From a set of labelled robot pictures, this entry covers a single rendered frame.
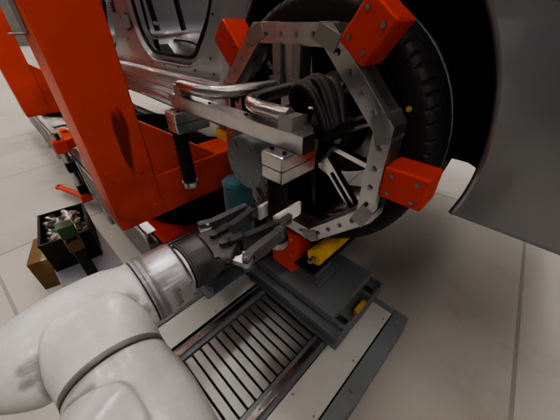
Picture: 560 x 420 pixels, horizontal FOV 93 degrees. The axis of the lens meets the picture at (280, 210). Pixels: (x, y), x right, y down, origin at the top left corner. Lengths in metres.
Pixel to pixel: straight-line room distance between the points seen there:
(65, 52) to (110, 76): 0.10
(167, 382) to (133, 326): 0.07
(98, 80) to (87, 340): 0.72
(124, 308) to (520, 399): 1.37
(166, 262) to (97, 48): 0.67
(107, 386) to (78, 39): 0.78
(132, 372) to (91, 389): 0.03
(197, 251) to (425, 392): 1.09
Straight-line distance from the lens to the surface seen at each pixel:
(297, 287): 1.14
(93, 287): 0.37
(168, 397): 0.30
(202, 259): 0.39
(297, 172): 0.45
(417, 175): 0.57
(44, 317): 0.37
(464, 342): 1.49
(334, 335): 1.13
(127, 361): 0.32
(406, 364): 1.33
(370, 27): 0.56
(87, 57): 0.91
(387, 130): 0.55
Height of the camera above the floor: 1.12
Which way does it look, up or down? 36 degrees down
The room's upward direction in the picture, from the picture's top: straight up
